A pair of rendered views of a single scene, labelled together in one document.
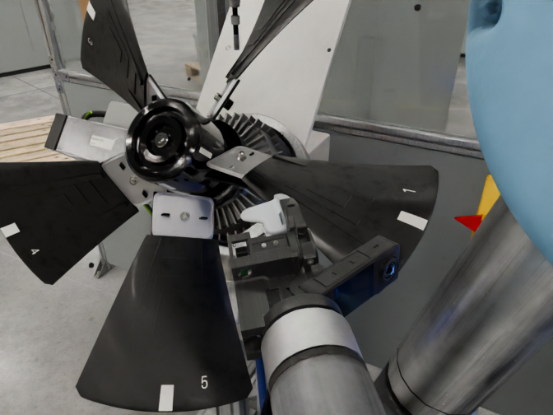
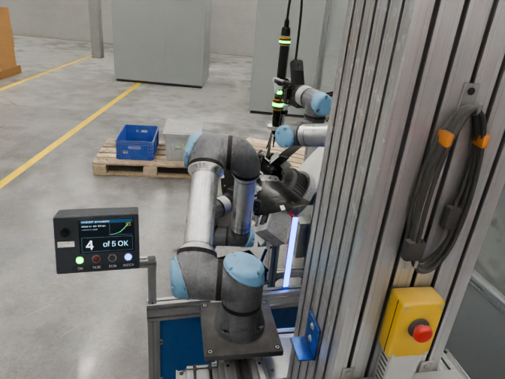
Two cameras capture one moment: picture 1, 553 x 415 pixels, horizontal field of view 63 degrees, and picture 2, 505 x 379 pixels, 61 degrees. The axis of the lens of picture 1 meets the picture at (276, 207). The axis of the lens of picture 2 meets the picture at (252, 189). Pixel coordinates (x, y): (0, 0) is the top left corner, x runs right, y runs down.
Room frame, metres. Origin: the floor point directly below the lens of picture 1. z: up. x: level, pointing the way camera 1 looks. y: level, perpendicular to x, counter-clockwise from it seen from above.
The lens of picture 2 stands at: (-0.70, -1.18, 1.95)
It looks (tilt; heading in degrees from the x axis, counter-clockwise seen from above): 25 degrees down; 46
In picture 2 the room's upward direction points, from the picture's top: 5 degrees clockwise
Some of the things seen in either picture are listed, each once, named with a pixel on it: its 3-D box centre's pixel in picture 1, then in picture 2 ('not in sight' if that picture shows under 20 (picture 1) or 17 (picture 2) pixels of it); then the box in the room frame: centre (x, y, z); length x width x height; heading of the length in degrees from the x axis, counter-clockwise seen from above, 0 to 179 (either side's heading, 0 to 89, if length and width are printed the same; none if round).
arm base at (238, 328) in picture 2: not in sight; (240, 312); (-0.02, -0.46, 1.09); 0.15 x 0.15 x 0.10
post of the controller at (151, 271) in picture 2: not in sight; (152, 280); (-0.07, -0.03, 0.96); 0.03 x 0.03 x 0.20; 63
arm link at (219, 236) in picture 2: not in sight; (211, 235); (0.18, -0.05, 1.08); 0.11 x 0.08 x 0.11; 139
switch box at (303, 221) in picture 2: not in sight; (307, 236); (0.97, 0.10, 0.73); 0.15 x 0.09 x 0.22; 153
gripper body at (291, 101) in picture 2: not in sight; (294, 92); (0.53, -0.07, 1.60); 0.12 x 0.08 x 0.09; 73
